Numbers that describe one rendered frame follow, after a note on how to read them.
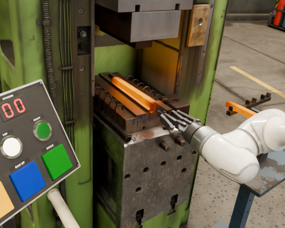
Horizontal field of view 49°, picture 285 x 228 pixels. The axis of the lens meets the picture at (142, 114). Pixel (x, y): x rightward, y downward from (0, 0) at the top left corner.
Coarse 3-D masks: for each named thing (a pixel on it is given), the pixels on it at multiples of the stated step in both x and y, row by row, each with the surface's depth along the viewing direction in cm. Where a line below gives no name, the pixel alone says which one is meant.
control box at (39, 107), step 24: (0, 96) 78; (24, 96) 83; (48, 96) 89; (0, 120) 77; (24, 120) 82; (48, 120) 87; (0, 144) 75; (24, 144) 80; (48, 144) 86; (0, 168) 75; (72, 168) 91
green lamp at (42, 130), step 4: (40, 124) 85; (44, 124) 86; (36, 128) 84; (40, 128) 84; (44, 128) 85; (48, 128) 86; (36, 132) 83; (40, 132) 84; (44, 132) 85; (48, 132) 86; (40, 136) 84; (44, 136) 85
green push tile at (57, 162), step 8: (48, 152) 85; (56, 152) 87; (64, 152) 89; (48, 160) 84; (56, 160) 86; (64, 160) 88; (48, 168) 84; (56, 168) 86; (64, 168) 88; (56, 176) 85
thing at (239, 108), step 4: (228, 104) 136; (232, 104) 135; (236, 104) 135; (236, 108) 134; (240, 108) 132; (244, 108) 133; (240, 112) 132; (244, 112) 131; (248, 112) 129; (252, 112) 130; (248, 116) 130
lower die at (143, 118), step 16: (96, 80) 145; (128, 80) 147; (96, 96) 134; (112, 96) 131; (128, 96) 130; (112, 112) 124; (128, 112) 121; (144, 112) 120; (128, 128) 118; (144, 128) 123
